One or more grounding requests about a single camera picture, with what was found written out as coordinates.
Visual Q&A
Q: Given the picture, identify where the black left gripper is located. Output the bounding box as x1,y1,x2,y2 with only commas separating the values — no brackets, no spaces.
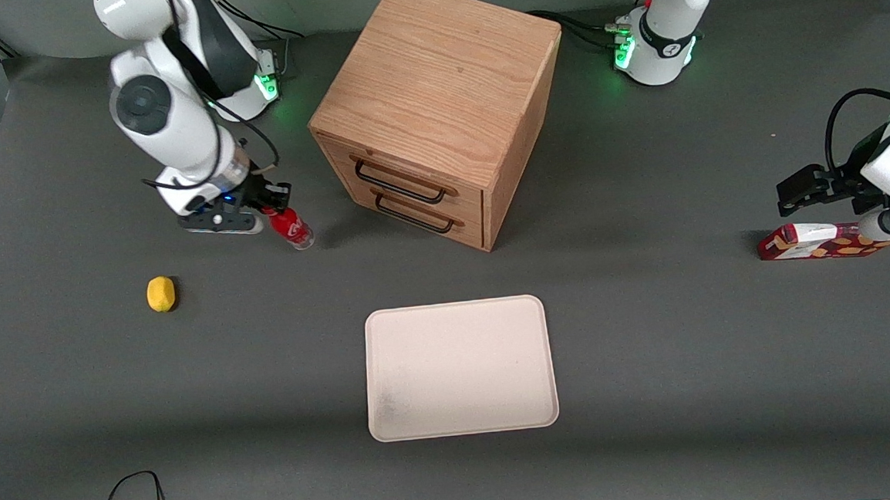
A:
774,147,890,220

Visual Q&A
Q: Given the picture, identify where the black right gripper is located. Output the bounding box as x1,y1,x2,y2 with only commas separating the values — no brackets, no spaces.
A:
175,178,295,230

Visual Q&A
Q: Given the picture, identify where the red coke bottle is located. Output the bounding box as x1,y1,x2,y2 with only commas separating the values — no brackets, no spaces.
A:
263,203,316,253

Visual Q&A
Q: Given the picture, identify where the beige rectangular tray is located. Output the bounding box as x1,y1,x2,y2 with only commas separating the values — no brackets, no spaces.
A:
360,293,562,444

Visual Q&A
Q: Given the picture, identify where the red tartan cookie box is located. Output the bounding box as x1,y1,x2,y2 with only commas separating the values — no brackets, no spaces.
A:
756,217,890,263

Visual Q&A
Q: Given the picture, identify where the yellow lemon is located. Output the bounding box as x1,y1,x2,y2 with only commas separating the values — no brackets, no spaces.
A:
145,275,177,314

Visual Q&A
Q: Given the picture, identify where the wooden lower drawer front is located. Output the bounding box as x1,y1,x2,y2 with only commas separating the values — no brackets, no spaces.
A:
331,169,487,259

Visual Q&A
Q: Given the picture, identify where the wooden drawer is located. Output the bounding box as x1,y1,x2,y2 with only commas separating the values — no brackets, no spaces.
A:
331,169,487,259
317,127,487,226

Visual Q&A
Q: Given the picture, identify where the wooden upper drawer front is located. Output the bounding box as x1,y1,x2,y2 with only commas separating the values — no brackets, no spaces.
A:
317,127,487,226

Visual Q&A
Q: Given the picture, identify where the wooden two-drawer cabinet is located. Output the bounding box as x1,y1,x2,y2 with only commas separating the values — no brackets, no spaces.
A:
301,0,575,263

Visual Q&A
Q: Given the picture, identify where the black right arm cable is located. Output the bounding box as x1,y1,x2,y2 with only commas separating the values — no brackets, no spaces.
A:
133,21,282,195

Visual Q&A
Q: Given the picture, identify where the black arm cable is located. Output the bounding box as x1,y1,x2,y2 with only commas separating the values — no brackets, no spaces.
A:
821,86,890,175
133,21,282,195

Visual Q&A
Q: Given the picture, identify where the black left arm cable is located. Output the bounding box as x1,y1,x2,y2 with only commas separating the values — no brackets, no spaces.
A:
821,86,890,175

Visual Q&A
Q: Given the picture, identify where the black upper drawer handle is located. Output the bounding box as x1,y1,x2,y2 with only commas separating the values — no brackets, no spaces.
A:
352,152,450,211

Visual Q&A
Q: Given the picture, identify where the black drawer handle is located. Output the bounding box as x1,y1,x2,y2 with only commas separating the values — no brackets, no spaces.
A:
373,187,457,238
352,152,450,211

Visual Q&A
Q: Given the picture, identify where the black lower drawer handle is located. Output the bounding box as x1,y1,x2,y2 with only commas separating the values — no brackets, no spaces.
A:
373,187,457,238

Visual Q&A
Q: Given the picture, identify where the black right base cable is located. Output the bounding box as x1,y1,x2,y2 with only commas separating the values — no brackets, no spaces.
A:
217,0,306,45

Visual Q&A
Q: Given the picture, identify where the black base cable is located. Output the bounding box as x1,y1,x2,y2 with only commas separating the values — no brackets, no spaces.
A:
526,5,631,55
217,0,306,45

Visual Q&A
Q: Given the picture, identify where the black left base cable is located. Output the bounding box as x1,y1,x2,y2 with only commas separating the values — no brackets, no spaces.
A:
526,5,631,55

